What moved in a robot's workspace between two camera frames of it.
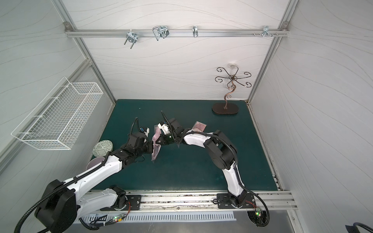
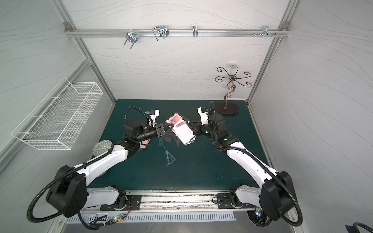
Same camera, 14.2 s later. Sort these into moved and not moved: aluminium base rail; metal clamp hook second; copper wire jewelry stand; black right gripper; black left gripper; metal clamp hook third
Moved: black right gripper; black left gripper
Not moved: copper wire jewelry stand; metal clamp hook second; aluminium base rail; metal clamp hook third
